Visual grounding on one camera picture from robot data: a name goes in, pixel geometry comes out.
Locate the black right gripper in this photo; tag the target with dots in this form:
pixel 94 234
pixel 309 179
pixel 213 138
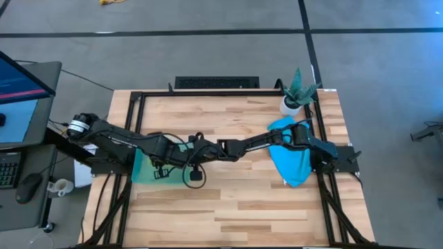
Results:
pixel 207 152

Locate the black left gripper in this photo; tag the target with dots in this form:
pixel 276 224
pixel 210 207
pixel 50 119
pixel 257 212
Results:
pixel 178 154

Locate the teal translucent plastic basket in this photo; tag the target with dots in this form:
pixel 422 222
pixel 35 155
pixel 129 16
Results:
pixel 145 173

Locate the blue microfiber towel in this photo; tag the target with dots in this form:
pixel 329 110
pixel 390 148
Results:
pixel 294 166

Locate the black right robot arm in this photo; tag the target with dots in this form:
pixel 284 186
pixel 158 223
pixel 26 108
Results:
pixel 263 143

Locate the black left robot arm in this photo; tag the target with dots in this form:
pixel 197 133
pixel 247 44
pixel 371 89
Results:
pixel 114 138

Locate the black floor vent grille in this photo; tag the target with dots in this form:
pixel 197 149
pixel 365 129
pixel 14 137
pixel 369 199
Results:
pixel 216 83

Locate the green plant in white pot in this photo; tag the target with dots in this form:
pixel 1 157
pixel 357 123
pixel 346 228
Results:
pixel 290 107

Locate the white paper sheet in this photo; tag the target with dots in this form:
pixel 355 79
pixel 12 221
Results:
pixel 81 173

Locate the white mug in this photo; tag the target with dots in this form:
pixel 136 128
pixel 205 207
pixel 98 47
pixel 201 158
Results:
pixel 64 186

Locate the grey desk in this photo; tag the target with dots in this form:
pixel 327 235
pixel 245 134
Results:
pixel 45 114

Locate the black computer mouse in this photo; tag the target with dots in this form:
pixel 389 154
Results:
pixel 28 188

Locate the black keyboard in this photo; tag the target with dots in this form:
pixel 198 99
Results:
pixel 8 171

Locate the desk computer monitor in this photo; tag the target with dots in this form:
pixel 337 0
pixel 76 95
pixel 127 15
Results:
pixel 20 83

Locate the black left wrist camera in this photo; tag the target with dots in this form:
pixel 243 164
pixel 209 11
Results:
pixel 196 174

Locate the black aluminium table frame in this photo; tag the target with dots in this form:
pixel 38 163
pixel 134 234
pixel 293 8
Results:
pixel 207 93

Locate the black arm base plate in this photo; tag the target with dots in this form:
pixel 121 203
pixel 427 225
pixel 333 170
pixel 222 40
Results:
pixel 346 162
pixel 104 167

